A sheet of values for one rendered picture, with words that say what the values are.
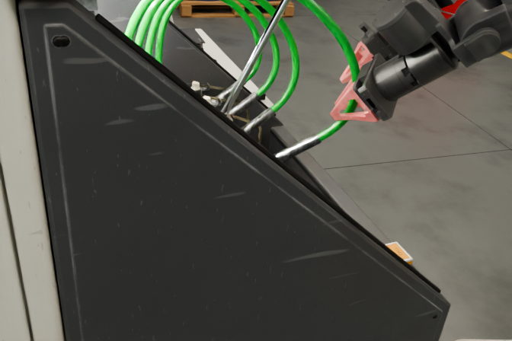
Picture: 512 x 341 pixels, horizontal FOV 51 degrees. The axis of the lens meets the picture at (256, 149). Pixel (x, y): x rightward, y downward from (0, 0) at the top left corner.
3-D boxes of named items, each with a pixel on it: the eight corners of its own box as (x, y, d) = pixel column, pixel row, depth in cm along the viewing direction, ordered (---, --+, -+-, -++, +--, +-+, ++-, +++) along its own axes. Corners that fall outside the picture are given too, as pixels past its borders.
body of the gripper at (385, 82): (354, 91, 78) (397, 68, 73) (369, 57, 85) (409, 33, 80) (381, 124, 79) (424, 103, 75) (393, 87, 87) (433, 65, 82)
